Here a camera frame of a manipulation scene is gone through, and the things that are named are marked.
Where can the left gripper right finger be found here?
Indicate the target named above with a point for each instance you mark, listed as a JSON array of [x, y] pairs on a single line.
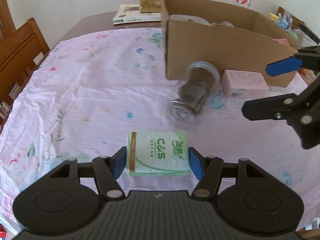
[[208, 171]]

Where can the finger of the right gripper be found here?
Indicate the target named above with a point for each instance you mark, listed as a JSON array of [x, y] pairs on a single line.
[[279, 107], [306, 57]]

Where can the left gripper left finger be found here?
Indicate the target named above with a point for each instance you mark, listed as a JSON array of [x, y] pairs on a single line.
[[106, 171]]

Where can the green C&S tissue pack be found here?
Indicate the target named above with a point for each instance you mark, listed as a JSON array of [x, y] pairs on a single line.
[[160, 154]]

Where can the pink knitted sock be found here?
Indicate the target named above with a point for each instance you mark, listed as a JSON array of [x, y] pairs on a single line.
[[283, 41]]

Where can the clear jar dark tea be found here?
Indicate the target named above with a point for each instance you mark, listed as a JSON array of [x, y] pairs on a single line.
[[225, 23]]

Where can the clear plastic bowl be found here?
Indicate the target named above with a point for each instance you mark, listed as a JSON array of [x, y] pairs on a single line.
[[188, 18]]

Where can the large jar black lid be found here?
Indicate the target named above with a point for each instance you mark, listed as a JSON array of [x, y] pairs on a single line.
[[305, 36]]

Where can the wooden chair far right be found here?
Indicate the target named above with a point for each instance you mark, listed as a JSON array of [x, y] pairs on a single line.
[[295, 21]]

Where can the wooden chair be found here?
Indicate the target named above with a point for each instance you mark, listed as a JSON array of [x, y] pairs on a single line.
[[19, 49], [295, 21]]

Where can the pink cardboard box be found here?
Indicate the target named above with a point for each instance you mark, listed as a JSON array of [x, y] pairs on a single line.
[[243, 85]]

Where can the brown cardboard box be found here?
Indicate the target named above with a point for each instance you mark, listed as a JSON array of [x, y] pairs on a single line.
[[248, 46]]

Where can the pink floral tablecloth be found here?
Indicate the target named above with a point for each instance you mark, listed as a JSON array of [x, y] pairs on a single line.
[[91, 91]]

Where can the clear jar brown contents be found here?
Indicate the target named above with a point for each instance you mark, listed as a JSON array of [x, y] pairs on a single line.
[[203, 80]]

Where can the wooden chair left side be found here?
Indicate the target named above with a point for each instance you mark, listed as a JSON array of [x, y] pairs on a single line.
[[19, 49]]

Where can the book on table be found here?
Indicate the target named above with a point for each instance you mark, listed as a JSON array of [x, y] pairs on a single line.
[[130, 13]]

